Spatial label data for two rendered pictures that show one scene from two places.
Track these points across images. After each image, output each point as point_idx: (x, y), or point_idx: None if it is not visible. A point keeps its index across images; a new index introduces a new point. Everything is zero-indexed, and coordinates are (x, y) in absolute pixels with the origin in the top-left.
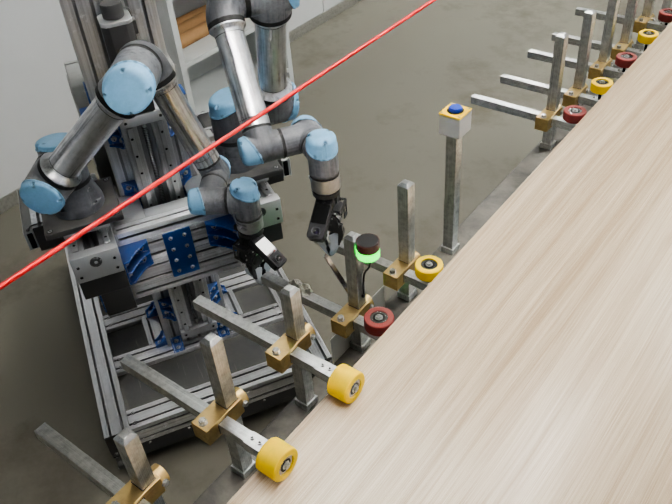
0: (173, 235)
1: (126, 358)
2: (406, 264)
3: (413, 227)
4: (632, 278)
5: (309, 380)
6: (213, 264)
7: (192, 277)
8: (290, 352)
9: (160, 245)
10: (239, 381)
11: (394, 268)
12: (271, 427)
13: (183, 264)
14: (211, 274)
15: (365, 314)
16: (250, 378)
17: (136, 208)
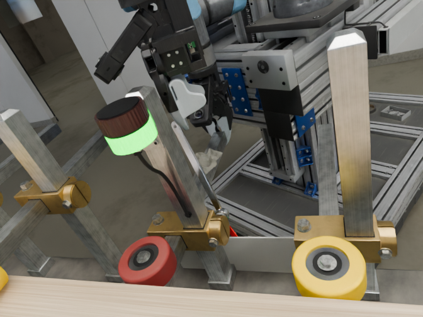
0: (228, 72)
1: (51, 124)
2: (341, 234)
3: (364, 170)
4: None
5: (99, 253)
6: (264, 118)
7: (248, 121)
8: (28, 198)
9: (222, 78)
10: (273, 230)
11: (316, 224)
12: (89, 262)
13: (239, 105)
14: (262, 127)
15: (145, 237)
16: (281, 235)
17: (228, 43)
